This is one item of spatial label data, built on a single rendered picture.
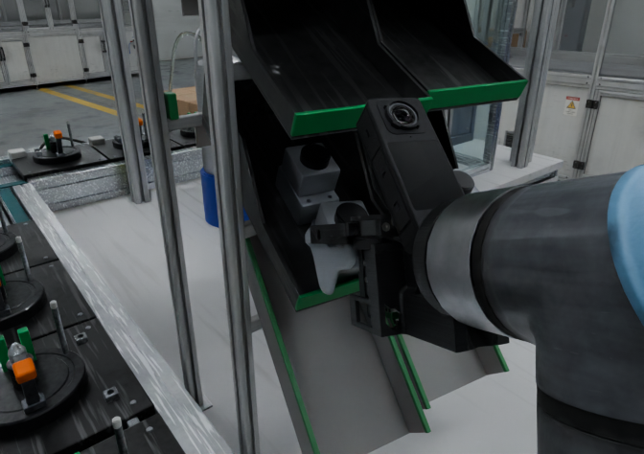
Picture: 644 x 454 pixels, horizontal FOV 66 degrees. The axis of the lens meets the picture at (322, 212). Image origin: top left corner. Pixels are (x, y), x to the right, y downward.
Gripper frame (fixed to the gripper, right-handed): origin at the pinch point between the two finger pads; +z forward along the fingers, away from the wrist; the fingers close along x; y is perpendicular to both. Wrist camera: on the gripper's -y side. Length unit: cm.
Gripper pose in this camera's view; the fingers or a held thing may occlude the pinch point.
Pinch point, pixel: (344, 228)
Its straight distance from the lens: 46.8
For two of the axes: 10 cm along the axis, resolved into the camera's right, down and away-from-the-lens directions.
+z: -3.3, 0.5, 9.4
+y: 0.8, 10.0, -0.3
